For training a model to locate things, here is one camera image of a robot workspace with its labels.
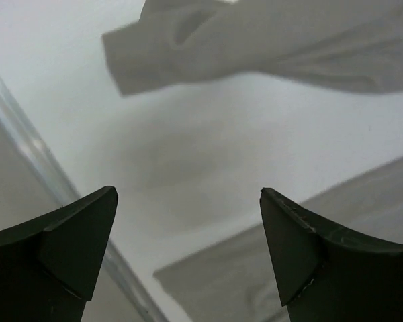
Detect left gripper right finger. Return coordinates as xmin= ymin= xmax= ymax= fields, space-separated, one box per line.
xmin=260 ymin=188 xmax=403 ymax=322

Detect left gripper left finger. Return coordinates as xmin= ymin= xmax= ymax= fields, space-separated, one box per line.
xmin=0 ymin=186 xmax=118 ymax=322

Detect grey trousers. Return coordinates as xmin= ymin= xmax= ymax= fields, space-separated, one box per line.
xmin=102 ymin=1 xmax=403 ymax=321

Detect left aluminium rail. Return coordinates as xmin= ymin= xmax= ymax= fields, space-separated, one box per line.
xmin=0 ymin=77 xmax=168 ymax=321

